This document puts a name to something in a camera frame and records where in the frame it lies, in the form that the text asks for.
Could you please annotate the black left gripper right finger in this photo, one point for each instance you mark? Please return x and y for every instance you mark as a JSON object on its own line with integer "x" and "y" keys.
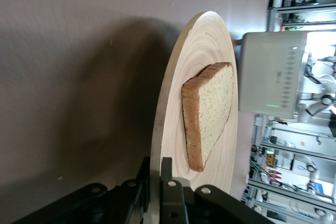
{"x": 173, "y": 208}

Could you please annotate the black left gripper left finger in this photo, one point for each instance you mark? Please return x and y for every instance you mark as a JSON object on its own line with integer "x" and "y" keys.
{"x": 92, "y": 208}

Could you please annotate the slice of brown bread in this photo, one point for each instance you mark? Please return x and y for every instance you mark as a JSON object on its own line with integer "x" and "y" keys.
{"x": 212, "y": 98}

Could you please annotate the round wooden plate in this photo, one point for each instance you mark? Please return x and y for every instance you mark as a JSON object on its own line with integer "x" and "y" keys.
{"x": 210, "y": 37}

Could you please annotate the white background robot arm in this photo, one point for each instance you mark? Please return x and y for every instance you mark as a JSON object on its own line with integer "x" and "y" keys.
{"x": 311, "y": 167}
{"x": 326, "y": 100}

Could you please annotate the beige chrome two-slot toaster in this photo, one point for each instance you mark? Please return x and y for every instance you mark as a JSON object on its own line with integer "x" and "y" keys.
{"x": 262, "y": 77}

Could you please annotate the metal equipment shelf rack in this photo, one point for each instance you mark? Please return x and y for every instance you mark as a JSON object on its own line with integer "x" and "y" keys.
{"x": 288, "y": 11}
{"x": 265, "y": 142}

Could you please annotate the brown table cover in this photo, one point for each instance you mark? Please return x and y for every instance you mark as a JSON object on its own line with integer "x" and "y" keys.
{"x": 65, "y": 24}

